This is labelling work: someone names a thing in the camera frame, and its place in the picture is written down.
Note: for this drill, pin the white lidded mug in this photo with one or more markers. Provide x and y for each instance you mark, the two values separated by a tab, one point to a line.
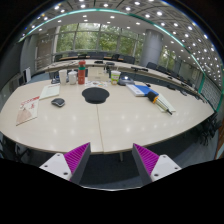
72	77

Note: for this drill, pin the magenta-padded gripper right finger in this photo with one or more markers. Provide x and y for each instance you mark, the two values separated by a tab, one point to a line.
148	160

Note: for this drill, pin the black mouse pad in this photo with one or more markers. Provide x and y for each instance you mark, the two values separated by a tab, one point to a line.
95	95

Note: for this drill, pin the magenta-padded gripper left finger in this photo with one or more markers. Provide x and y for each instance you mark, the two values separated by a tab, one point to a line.
75	159

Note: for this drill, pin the black computer mouse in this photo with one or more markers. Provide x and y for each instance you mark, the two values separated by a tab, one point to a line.
58	102

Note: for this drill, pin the colourful sticker sheet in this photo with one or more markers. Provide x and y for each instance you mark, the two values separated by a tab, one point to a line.
96	84

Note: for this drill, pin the white booklet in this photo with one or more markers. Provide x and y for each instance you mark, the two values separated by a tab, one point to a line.
50	91

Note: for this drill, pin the white low cabinet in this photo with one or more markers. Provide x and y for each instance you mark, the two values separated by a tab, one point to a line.
20	80

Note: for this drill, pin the black office chairs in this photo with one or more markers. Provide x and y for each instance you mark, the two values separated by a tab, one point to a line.
151	65

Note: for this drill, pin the blue and white book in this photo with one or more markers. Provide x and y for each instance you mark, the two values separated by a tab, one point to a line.
143	90

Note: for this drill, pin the black desktop microphone unit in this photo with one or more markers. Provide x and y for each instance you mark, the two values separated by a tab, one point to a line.
125	81
54	80

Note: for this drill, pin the red and white magazine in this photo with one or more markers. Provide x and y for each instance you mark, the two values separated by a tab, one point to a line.
28	110

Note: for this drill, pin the white compartment tray box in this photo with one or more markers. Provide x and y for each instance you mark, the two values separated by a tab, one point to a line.
97	74

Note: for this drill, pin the red thermos bottle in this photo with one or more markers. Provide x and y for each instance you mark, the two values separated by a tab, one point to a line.
81	72

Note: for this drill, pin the ceiling lights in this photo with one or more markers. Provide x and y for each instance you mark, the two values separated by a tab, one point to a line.
159	13

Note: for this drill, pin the long curved conference table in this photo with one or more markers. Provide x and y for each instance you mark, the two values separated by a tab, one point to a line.
66	65

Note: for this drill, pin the green-printed paper cup with straw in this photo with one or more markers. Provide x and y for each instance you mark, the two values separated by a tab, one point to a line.
115	77

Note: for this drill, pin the white standing panel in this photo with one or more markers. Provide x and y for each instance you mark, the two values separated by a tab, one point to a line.
27	74

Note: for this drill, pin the white paper cup stack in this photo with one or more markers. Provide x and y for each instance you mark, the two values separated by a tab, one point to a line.
62	76

